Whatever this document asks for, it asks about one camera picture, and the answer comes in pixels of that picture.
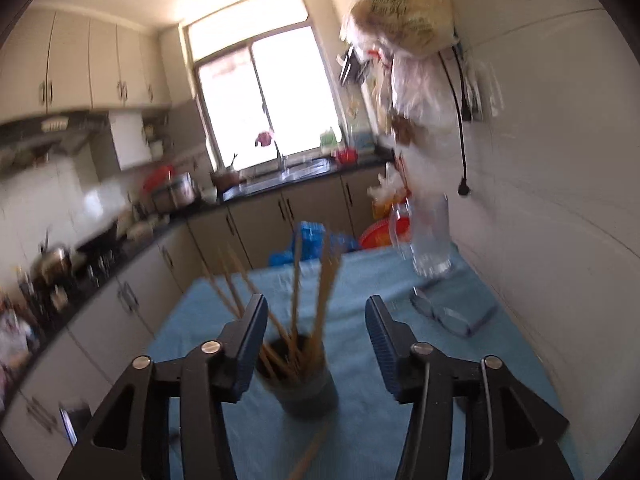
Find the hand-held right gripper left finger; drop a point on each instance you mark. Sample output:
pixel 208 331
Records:
pixel 252 345

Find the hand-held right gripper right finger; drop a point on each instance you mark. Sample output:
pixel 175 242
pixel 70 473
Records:
pixel 382 355

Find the bunch of wooden chopsticks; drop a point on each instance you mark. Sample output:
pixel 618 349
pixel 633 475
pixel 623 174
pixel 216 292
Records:
pixel 295 310

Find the dark grey chopstick holder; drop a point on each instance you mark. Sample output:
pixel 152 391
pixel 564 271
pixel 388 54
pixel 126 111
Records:
pixel 305 390

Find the wooden chopstick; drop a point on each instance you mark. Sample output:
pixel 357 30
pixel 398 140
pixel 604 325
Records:
pixel 310 452

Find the black-framed eyeglasses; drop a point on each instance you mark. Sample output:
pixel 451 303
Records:
pixel 450 317

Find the blue tablecloth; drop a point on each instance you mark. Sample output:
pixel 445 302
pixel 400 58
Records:
pixel 350 435

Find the red plastic basin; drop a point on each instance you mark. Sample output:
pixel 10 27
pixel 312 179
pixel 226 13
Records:
pixel 377 237

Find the blue plastic bag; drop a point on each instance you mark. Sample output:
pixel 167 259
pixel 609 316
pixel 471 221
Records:
pixel 310 240

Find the clear glass mug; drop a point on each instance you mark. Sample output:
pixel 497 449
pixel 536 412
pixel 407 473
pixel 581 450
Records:
pixel 430 240

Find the beige lower cabinets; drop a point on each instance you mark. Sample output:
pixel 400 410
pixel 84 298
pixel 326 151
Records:
pixel 100 335

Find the beige cabinets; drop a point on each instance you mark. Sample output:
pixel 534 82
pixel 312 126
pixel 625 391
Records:
pixel 100 335
pixel 75 65

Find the clear plastic bag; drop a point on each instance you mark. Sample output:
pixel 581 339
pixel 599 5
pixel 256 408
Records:
pixel 390 190

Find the brown cooking pot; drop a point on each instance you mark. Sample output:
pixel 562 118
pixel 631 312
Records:
pixel 226 179

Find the silver rice cooker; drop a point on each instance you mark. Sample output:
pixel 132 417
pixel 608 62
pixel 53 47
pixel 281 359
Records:
pixel 175 192

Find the metal faucet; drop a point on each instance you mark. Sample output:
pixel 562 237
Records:
pixel 280 155

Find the black kitchen countertop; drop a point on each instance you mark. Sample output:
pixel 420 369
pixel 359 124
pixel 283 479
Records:
pixel 365 162

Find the red lid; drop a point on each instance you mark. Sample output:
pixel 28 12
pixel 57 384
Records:
pixel 157 176

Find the red bowl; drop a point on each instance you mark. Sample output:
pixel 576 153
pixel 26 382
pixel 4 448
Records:
pixel 346 156

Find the kitchen window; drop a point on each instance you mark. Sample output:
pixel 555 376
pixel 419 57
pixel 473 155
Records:
pixel 260 95

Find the range hood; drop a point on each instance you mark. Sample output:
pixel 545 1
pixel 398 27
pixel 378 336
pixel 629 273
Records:
pixel 55 132

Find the beige upper cabinets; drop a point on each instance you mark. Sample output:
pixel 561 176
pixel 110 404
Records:
pixel 75 65

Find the hanging plastic bags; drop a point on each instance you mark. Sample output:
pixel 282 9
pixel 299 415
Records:
pixel 400 20

